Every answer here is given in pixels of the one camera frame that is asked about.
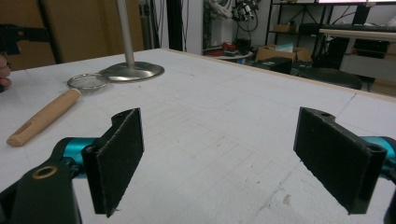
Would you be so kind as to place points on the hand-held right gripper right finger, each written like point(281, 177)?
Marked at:
point(334, 155)

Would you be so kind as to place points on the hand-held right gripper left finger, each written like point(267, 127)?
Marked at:
point(115, 155)

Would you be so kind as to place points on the brown wooden cabinet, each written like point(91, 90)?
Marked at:
point(77, 29)

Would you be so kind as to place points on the black round stool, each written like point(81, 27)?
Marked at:
point(330, 77)

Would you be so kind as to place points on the metal stand with round base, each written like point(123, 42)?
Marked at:
point(130, 59)

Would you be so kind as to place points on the black box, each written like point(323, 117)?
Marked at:
point(274, 64)

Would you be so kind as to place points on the open cardboard box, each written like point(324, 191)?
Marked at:
point(281, 52)

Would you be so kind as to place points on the wooden-topped side table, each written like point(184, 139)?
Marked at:
point(358, 34)

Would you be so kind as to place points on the black metal shelf rack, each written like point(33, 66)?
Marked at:
point(294, 26)

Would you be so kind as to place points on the red tool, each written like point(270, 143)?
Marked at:
point(230, 47)

